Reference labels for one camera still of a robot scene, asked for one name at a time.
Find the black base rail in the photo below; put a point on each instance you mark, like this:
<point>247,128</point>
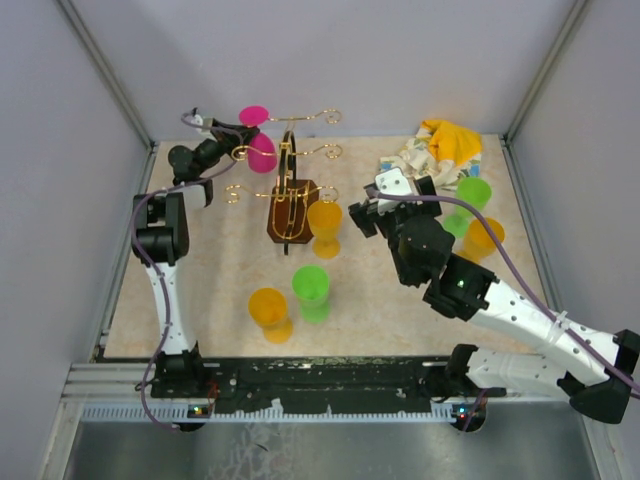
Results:
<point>339,386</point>

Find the gold wine glass rack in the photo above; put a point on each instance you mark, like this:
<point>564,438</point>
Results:
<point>291,197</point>

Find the pink wine glass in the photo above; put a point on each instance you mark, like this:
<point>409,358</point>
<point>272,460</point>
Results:
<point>261,154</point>

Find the orange wine glass by rack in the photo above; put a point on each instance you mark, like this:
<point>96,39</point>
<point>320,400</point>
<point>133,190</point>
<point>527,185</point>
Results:
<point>325,219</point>

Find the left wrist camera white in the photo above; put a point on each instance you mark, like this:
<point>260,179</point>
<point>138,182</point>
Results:
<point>204,124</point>

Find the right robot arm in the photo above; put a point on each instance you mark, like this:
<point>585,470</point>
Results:
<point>589,369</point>

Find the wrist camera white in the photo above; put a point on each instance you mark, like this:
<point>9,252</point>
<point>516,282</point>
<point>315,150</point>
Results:
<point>393,182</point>
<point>204,124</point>

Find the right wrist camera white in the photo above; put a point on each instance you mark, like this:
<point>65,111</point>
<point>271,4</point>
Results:
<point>393,182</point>

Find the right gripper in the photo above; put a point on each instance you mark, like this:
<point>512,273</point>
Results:
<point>364,216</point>

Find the yellow patterned cloth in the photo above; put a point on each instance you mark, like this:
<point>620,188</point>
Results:
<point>444,151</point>

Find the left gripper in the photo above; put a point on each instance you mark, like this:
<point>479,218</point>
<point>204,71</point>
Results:
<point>228,135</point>

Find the orange wine glass front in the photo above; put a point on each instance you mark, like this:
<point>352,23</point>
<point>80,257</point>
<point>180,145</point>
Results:
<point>269,310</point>

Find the orange wine glass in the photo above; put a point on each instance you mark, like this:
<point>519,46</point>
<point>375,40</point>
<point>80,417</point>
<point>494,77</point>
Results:
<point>269,310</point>
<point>478,244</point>
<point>325,219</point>

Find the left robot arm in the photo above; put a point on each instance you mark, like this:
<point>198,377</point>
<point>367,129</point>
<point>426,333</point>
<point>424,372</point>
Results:
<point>160,240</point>

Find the green wine glass front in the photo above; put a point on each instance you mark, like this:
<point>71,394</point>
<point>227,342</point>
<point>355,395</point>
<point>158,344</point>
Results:
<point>311,285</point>

